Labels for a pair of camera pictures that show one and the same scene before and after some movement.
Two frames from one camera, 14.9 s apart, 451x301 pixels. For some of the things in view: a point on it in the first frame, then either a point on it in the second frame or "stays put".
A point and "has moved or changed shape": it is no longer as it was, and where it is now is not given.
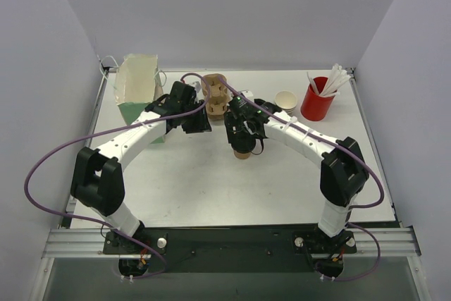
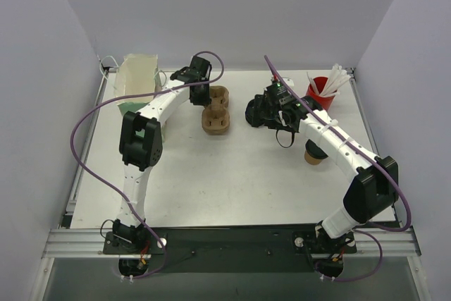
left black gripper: (196, 123) -> (200, 93)
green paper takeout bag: (137, 84) stays put
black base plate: (231, 248) stays put
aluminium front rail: (395, 241) stays put
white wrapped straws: (337, 77) stays put
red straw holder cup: (314, 107) stays put
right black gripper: (242, 137) -> (256, 114)
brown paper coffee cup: (241, 156) has moved or changed shape
